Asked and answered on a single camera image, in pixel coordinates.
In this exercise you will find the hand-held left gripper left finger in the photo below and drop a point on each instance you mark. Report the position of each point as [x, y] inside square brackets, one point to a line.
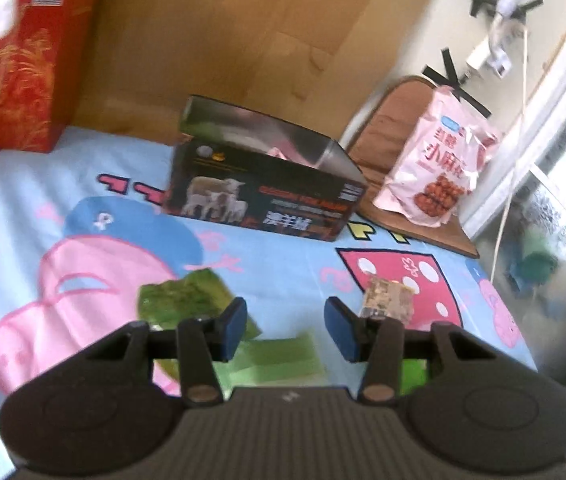
[234, 330]

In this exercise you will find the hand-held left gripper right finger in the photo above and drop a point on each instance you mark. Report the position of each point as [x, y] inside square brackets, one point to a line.
[339, 332]

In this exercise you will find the light green snack packet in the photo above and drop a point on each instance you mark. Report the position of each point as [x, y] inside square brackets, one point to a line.
[283, 360]

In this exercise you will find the brown nut bar packet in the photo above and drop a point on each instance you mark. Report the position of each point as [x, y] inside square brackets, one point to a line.
[388, 297]

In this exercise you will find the dark green seaweed snack packet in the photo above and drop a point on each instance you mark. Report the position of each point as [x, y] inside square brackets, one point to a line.
[183, 295]

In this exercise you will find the black sheep print box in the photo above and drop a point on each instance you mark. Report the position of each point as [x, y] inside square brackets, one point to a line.
[288, 205]

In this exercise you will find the cartoon pig printed blanket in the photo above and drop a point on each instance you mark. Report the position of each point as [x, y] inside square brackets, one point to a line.
[288, 270]

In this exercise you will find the green blurry object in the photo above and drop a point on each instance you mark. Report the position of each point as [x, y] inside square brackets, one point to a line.
[535, 260]

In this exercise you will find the small pink wrapper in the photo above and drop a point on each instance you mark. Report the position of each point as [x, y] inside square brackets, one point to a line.
[279, 153]

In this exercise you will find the pink snack bag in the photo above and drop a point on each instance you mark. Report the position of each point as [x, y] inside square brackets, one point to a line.
[438, 160]

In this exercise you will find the white framed window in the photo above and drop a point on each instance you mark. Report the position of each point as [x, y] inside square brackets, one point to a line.
[553, 110]

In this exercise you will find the wooden headboard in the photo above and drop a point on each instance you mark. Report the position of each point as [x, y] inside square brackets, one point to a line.
[243, 35]

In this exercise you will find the red gift box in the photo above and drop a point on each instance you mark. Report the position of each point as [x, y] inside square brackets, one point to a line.
[28, 90]

